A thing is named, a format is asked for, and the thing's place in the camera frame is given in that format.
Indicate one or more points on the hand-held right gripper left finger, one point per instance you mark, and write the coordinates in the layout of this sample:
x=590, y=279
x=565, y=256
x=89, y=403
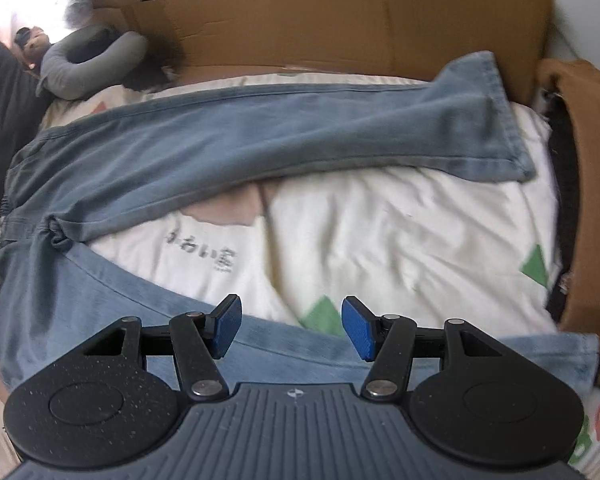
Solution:
x=226, y=327

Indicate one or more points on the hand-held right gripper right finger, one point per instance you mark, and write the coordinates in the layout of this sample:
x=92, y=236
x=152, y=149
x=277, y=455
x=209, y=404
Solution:
x=360, y=330

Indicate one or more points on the blue denim jeans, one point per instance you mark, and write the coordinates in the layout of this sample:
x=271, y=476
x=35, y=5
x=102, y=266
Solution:
x=230, y=135

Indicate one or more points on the cream printed bed sheet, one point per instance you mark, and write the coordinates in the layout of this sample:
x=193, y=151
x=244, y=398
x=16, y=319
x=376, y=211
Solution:
x=380, y=240

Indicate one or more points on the black garment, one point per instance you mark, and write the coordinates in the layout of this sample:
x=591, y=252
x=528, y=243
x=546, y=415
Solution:
x=565, y=185

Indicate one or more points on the black cloth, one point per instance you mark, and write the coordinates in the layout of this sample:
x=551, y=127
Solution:
x=150, y=67

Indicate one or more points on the brown jacket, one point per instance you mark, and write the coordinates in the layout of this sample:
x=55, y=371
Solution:
x=595, y=185

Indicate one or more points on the grey neck pillow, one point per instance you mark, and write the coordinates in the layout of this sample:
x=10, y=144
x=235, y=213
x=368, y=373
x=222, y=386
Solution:
x=90, y=65

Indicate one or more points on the brown cardboard box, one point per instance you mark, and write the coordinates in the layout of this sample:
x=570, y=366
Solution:
x=355, y=15

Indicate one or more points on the brown monkey plush toy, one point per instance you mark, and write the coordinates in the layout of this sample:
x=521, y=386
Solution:
x=32, y=45

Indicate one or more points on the grey fluffy blanket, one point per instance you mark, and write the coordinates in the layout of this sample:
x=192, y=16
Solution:
x=77, y=7

